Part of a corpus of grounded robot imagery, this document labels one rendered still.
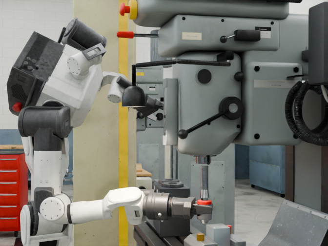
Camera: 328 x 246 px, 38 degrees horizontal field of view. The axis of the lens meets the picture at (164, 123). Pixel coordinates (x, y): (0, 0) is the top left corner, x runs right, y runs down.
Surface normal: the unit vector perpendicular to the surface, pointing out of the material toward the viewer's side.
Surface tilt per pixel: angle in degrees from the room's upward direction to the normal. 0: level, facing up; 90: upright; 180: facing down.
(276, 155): 90
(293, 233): 63
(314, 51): 90
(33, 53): 58
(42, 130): 87
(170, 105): 90
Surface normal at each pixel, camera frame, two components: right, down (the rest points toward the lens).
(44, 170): -0.01, -0.01
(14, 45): 0.23, 0.01
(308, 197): -0.97, 0.00
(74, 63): -0.61, 0.44
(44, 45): 0.43, -0.53
